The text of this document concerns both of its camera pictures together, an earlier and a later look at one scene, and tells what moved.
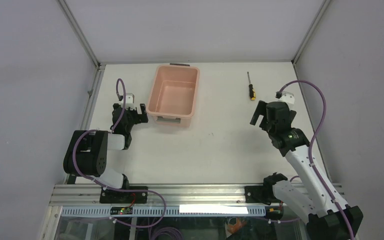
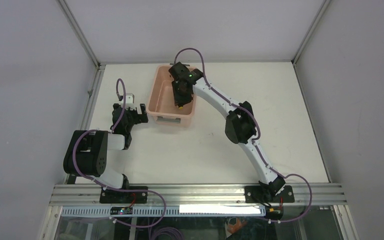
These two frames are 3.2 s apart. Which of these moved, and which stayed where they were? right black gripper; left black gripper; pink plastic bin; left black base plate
Moved: right black gripper
Stayed: left black base plate; pink plastic bin; left black gripper
